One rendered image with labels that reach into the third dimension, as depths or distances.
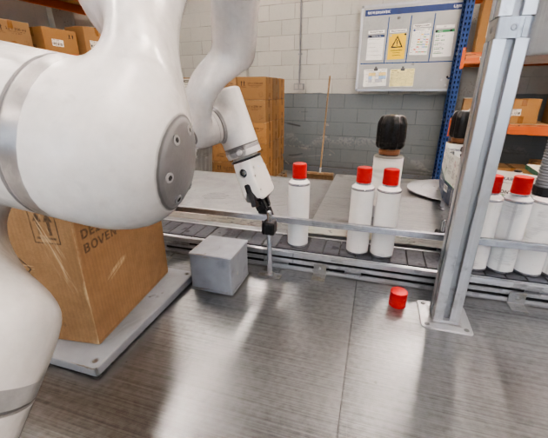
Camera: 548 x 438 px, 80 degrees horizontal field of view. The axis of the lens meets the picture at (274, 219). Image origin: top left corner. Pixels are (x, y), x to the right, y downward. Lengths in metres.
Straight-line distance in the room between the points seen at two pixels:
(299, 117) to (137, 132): 5.22
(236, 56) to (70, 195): 0.53
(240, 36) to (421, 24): 4.45
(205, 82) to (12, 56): 0.47
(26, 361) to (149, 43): 0.22
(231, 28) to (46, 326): 0.57
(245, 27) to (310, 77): 4.68
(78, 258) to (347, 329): 0.46
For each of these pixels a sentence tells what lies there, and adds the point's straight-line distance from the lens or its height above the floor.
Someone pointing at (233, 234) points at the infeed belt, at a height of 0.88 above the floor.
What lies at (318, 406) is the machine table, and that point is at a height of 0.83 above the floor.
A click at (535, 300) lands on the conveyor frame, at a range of 0.87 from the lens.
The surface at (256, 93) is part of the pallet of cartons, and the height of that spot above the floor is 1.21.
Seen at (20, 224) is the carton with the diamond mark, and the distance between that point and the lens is 0.60.
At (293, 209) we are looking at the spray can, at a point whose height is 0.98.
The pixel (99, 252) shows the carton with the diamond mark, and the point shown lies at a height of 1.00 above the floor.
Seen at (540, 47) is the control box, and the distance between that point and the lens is 0.61.
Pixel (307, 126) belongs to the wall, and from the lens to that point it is 5.39.
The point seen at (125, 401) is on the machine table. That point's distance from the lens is 0.57.
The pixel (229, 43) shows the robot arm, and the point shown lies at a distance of 0.70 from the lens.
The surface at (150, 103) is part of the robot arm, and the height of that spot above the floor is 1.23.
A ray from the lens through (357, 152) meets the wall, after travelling 5.26.
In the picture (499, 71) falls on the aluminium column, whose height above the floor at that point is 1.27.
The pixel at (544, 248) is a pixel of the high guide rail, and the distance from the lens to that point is 0.83.
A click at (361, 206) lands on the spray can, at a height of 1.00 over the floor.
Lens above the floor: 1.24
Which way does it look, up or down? 21 degrees down
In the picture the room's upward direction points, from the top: straight up
